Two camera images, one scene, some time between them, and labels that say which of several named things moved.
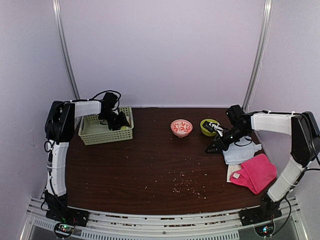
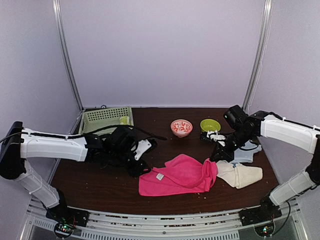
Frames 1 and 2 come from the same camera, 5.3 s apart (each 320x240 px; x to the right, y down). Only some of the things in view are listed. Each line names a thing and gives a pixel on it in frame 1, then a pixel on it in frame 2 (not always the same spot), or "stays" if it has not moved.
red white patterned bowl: x=181 y=128 stays
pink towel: x=256 y=173 -> x=181 y=174
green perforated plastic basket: x=92 y=131 stays
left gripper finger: x=114 y=126 -> x=136 y=168
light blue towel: x=240 y=150 stays
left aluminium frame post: x=56 y=7 stays
